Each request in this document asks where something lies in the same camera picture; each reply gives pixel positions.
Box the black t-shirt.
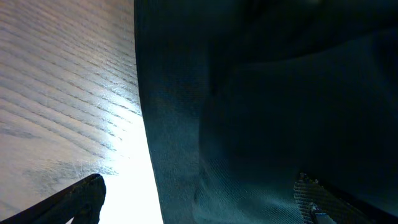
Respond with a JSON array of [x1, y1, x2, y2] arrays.
[[134, 0, 397, 223]]

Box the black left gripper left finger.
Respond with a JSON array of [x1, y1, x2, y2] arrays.
[[1, 174, 106, 224]]

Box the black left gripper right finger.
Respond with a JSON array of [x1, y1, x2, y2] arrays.
[[294, 172, 397, 224]]

